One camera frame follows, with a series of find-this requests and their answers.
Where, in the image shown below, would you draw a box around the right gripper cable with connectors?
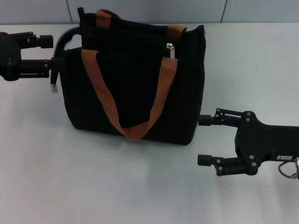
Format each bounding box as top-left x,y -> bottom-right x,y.
278,157 -> 299,181

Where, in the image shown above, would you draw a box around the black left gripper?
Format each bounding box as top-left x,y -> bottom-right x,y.
0,31 -> 65,82

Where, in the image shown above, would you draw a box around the black food bag brown handles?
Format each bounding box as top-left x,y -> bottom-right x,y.
50,7 -> 207,147

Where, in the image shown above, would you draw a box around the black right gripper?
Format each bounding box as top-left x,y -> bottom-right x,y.
197,107 -> 299,177

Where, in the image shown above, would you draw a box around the silver zipper pull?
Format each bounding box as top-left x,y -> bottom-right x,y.
166,42 -> 176,59

